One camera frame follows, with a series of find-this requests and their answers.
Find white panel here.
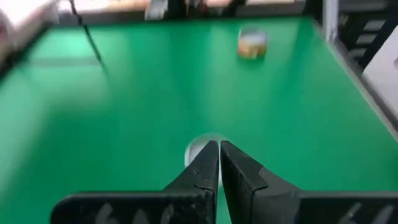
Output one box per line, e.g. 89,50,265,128
361,33,398,126

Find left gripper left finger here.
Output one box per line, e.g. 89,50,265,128
50,140,221,224

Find white rig post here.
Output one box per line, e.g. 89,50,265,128
321,0,340,45

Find orange circle pattern can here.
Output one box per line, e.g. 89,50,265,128
237,27,269,60

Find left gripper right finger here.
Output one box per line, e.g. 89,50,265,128
220,140,398,224

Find short light blue chevron can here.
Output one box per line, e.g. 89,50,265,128
183,133,231,187

